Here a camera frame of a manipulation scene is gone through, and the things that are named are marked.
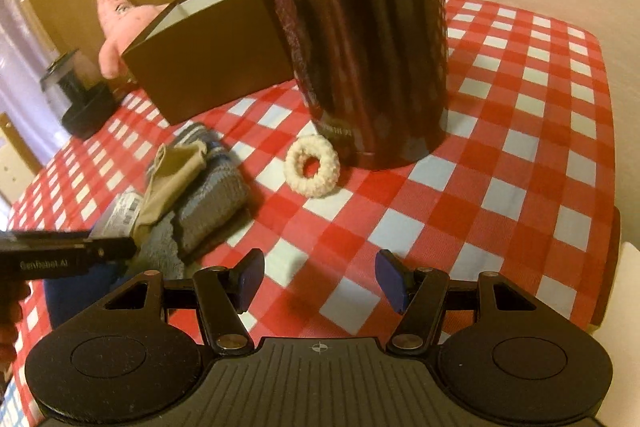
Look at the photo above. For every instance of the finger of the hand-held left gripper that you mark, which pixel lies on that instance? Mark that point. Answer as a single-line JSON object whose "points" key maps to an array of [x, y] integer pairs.
{"points": [[45, 235], [114, 248]]}

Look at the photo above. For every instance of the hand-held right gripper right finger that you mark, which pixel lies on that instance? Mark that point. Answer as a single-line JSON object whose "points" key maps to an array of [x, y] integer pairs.
{"points": [[392, 281]]}

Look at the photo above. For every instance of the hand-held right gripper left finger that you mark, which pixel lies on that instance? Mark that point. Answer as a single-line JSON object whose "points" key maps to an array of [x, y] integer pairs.
{"points": [[250, 278]]}

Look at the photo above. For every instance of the blue and white packet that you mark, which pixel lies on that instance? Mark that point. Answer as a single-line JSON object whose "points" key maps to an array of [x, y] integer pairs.
{"points": [[122, 209]]}

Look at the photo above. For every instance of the grey cloth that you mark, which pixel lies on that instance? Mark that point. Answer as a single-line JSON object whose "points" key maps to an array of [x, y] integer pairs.
{"points": [[160, 249]]}

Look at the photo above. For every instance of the blue cloth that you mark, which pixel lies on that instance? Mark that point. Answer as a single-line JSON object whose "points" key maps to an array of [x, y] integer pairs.
{"points": [[75, 299]]}

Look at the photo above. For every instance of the blue-grey knitted cloth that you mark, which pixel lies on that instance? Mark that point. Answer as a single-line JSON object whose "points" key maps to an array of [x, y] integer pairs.
{"points": [[212, 202]]}

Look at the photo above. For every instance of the beige cloth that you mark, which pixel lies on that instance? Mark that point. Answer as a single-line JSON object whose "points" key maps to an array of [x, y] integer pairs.
{"points": [[172, 179]]}

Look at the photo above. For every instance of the white scrunchie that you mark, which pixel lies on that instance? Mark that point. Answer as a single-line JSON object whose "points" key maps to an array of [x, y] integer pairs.
{"points": [[295, 167]]}

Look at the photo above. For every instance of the brown cardboard box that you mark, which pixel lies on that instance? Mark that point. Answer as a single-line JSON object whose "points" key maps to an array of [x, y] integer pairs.
{"points": [[210, 57]]}

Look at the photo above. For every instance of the person's left hand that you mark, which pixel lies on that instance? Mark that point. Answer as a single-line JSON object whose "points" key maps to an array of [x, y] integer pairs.
{"points": [[9, 332]]}

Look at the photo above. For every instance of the red checkered tablecloth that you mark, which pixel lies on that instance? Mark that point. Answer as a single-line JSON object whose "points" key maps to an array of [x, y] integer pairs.
{"points": [[450, 157]]}

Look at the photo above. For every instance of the dark lidded glass jar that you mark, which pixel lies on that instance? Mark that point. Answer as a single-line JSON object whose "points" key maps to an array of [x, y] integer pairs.
{"points": [[80, 97]]}

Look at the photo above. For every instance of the purple sheer curtain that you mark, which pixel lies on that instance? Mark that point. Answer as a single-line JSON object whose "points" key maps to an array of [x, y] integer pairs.
{"points": [[17, 37]]}

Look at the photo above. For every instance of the pink starfish plush toy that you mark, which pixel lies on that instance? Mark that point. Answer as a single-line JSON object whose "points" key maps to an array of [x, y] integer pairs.
{"points": [[125, 27]]}

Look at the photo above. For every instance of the brown metal canister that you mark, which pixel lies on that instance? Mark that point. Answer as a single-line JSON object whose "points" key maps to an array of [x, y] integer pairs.
{"points": [[360, 47]]}

